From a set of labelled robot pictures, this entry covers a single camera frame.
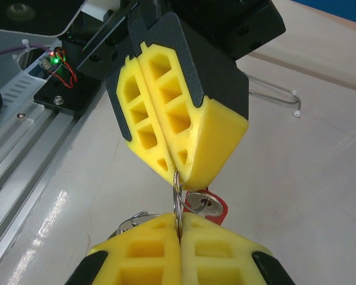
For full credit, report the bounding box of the red wire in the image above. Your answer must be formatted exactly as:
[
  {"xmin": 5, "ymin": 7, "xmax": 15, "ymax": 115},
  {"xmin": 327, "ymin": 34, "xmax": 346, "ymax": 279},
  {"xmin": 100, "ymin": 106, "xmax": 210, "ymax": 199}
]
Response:
[{"xmin": 52, "ymin": 49, "xmax": 80, "ymax": 89}]

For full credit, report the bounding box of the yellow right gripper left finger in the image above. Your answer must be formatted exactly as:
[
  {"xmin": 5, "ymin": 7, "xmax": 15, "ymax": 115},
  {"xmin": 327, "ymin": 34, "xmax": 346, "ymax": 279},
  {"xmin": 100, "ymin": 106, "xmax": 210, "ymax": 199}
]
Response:
[{"xmin": 63, "ymin": 212, "xmax": 182, "ymax": 285}]

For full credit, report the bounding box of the silver split keyring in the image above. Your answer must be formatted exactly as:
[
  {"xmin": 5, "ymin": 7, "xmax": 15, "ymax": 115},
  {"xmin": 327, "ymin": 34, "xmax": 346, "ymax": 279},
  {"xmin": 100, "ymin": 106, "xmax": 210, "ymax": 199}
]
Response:
[{"xmin": 171, "ymin": 170, "xmax": 214, "ymax": 238}]

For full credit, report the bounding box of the blue stethoscope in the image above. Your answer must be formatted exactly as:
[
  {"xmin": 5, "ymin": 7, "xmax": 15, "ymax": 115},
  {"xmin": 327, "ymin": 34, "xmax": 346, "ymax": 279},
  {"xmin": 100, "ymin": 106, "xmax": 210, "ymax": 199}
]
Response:
[{"xmin": 246, "ymin": 72, "xmax": 303, "ymax": 118}]

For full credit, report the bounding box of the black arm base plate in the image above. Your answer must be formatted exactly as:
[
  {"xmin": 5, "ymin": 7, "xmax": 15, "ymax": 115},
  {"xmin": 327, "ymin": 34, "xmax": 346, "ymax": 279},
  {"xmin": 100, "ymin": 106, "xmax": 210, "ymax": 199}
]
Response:
[{"xmin": 34, "ymin": 69, "xmax": 104, "ymax": 116}]

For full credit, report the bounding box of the silver key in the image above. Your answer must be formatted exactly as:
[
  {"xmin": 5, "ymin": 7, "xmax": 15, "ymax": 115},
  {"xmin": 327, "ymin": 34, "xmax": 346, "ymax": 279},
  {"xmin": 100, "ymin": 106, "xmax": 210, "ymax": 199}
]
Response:
[
  {"xmin": 186, "ymin": 191, "xmax": 222, "ymax": 217},
  {"xmin": 108, "ymin": 210, "xmax": 161, "ymax": 238}
]

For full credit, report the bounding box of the red key tag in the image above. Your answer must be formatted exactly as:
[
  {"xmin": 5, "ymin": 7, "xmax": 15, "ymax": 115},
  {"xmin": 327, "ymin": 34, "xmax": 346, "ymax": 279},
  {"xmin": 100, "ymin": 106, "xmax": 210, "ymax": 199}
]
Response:
[{"xmin": 185, "ymin": 186, "xmax": 228, "ymax": 228}]

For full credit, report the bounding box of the aluminium mounting rail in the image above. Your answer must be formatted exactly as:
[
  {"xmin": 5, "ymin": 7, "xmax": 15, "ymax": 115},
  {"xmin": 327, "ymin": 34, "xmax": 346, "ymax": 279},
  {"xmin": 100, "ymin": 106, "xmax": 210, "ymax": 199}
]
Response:
[{"xmin": 0, "ymin": 85, "xmax": 107, "ymax": 238}]

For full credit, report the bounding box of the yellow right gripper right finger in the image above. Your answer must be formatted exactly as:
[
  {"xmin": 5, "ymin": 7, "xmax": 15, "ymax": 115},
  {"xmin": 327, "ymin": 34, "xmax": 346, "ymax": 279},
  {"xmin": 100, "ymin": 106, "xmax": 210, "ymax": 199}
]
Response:
[{"xmin": 179, "ymin": 212, "xmax": 294, "ymax": 285}]

